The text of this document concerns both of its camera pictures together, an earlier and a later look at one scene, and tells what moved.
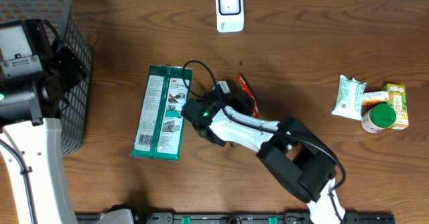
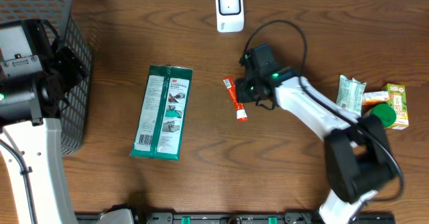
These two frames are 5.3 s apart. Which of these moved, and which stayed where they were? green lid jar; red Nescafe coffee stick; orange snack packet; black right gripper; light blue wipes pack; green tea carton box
Moved: black right gripper; red Nescafe coffee stick
Stayed: green lid jar; green tea carton box; orange snack packet; light blue wipes pack
